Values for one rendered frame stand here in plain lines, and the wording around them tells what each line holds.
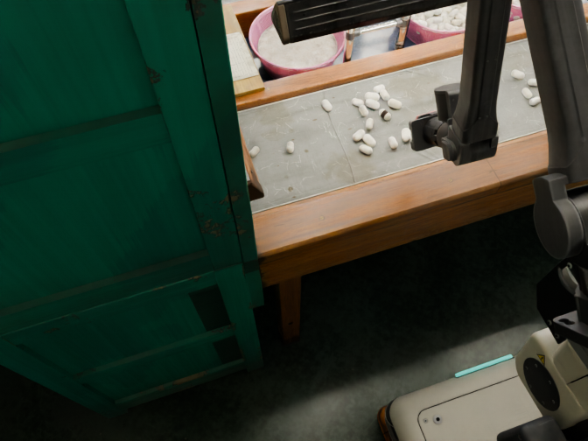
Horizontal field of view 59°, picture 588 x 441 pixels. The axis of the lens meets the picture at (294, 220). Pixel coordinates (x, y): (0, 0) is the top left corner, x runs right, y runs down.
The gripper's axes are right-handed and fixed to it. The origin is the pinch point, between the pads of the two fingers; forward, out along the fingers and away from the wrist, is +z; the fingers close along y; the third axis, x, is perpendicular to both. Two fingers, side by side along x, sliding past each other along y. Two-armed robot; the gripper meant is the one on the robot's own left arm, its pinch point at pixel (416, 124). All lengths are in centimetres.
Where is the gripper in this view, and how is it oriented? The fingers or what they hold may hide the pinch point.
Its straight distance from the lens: 120.2
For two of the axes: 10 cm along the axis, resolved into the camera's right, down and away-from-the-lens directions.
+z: -2.3, -3.1, 9.2
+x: 2.2, 9.1, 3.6
